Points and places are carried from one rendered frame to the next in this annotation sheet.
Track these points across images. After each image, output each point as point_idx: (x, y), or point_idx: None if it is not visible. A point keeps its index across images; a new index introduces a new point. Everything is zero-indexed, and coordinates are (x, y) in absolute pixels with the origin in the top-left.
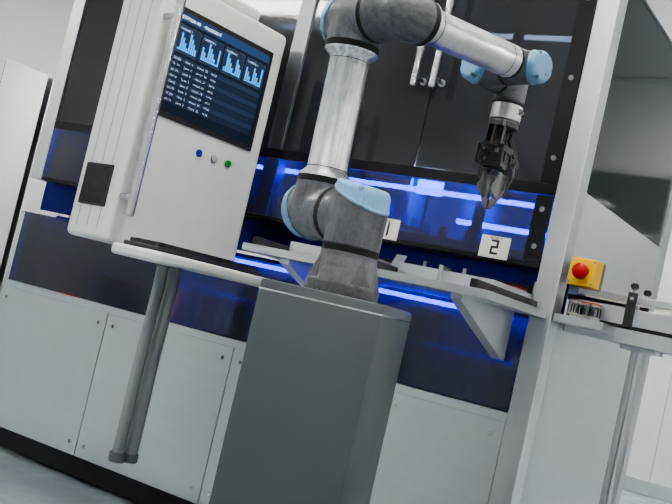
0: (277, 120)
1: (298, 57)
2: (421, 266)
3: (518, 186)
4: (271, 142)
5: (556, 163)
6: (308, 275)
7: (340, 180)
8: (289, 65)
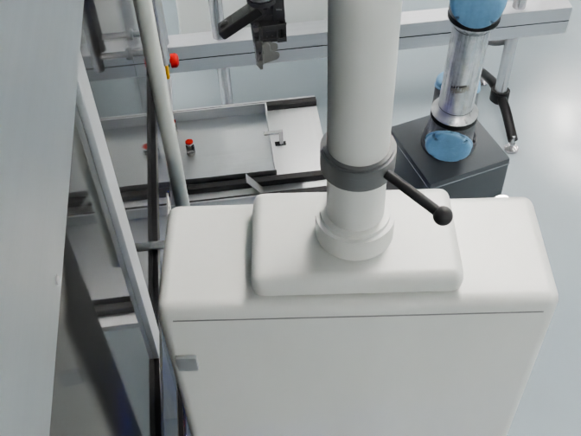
0: (150, 320)
1: (126, 224)
2: (273, 152)
3: None
4: (157, 346)
5: None
6: (474, 144)
7: (479, 85)
8: (130, 252)
